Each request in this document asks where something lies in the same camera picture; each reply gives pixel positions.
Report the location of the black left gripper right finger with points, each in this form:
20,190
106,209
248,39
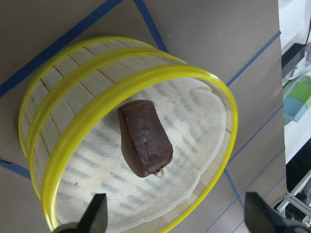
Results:
259,217

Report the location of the brown bun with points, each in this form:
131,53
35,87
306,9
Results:
144,143

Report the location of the green glass bowl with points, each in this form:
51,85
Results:
290,86

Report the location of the green sponge block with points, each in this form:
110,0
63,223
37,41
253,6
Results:
302,92

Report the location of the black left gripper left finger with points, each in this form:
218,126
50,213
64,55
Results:
95,218

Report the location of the yellow steamer basket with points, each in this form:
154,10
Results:
68,79
200,118

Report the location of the blue sponge block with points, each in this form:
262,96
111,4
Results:
294,109

